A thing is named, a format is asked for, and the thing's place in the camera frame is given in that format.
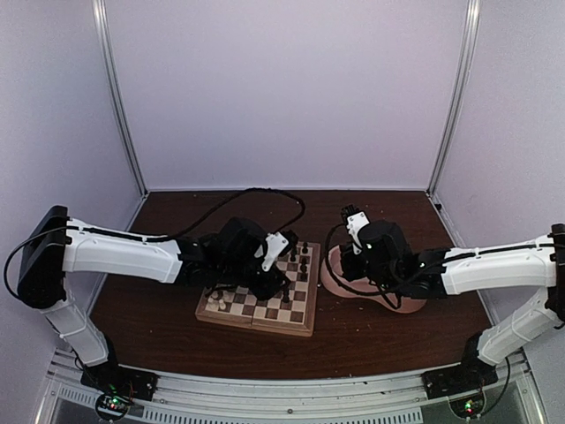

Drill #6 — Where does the aluminium frame post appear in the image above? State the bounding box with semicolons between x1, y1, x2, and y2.
92;0;149;198
426;0;481;198

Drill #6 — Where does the white chess pieces row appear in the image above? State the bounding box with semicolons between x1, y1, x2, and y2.
205;285;236;314

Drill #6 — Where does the pink plastic double bowl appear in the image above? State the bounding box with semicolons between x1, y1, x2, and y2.
319;246;426;314

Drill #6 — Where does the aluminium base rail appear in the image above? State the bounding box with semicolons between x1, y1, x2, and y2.
31;349;549;423

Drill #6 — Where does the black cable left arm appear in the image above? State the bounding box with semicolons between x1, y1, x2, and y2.
146;187;307;239

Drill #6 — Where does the wooden chess board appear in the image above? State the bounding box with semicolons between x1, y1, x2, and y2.
195;242;320;337

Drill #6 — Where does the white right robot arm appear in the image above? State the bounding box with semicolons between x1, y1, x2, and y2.
342;213;564;390

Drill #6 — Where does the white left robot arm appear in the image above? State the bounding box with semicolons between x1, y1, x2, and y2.
9;206;298;392

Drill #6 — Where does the aluminium frame post right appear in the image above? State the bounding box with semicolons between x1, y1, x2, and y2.
426;0;481;198

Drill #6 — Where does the aluminium frame post left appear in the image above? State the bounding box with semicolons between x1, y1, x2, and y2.
92;0;149;198

